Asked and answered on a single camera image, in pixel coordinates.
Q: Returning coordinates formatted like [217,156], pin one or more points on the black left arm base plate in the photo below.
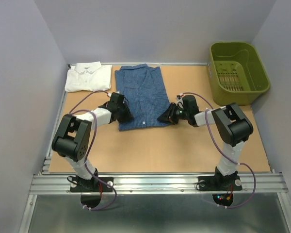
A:
[79,185]

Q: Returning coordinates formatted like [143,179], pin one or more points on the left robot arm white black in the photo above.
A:
[76,134]

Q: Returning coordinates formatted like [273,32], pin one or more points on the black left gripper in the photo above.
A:
[128,117]

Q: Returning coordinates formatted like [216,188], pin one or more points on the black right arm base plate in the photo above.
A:
[213,183]

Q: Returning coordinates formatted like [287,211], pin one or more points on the green plastic basket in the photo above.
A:
[236,73]

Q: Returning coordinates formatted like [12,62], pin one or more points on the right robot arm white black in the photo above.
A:
[234,129]

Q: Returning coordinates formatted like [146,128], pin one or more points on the aluminium mounting rail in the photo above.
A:
[152,184]

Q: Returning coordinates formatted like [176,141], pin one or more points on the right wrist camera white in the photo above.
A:
[179,102]

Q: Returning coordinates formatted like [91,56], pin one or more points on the blue checkered long sleeve shirt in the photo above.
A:
[144,88]

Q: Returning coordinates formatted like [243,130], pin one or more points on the folded white shirt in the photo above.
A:
[88,77]

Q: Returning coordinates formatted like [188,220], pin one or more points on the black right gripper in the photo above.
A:
[169,116]

